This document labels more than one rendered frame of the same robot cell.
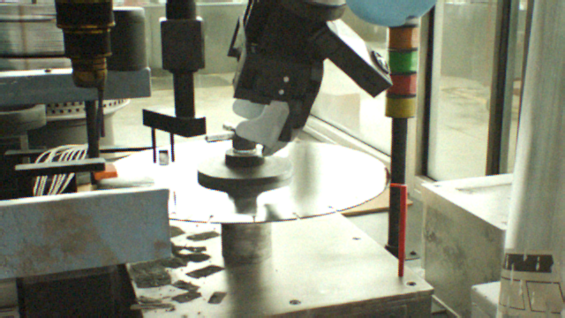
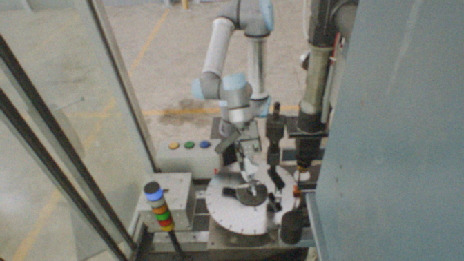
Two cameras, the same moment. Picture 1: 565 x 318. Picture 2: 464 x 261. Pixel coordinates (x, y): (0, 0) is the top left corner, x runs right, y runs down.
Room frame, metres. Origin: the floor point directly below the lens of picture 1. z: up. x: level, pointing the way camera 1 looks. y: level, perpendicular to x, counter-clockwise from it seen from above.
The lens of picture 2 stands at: (1.40, 0.25, 1.72)
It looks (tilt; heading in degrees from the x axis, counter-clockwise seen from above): 45 degrees down; 202
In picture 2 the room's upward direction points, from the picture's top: 4 degrees counter-clockwise
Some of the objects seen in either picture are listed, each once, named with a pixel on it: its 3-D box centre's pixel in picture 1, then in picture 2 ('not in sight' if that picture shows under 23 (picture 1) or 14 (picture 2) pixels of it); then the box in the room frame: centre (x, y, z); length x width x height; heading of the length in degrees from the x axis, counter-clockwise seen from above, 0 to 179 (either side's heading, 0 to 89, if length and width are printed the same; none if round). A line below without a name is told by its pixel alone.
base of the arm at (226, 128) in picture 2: not in sight; (232, 121); (0.27, -0.25, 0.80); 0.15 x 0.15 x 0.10
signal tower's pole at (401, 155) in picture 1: (396, 190); (175, 243); (1.04, -0.16, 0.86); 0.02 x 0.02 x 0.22
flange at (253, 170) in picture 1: (244, 162); (252, 190); (0.82, 0.05, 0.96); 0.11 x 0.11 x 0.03
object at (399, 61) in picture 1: (402, 60); (161, 211); (1.04, -0.16, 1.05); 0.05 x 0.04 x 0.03; 19
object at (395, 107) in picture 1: (400, 105); (166, 223); (1.04, -0.16, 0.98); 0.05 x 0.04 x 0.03; 19
